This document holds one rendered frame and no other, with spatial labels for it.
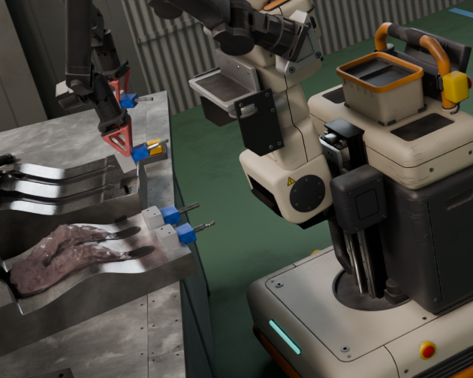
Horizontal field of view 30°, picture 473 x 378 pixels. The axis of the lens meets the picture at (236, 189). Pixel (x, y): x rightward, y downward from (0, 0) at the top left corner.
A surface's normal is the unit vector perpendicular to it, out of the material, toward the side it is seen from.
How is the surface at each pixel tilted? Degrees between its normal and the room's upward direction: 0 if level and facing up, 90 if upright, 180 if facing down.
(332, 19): 90
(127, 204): 90
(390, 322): 0
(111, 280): 90
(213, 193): 0
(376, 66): 0
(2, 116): 90
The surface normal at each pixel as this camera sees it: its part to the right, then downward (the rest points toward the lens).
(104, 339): -0.22, -0.86
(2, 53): 0.40, 0.35
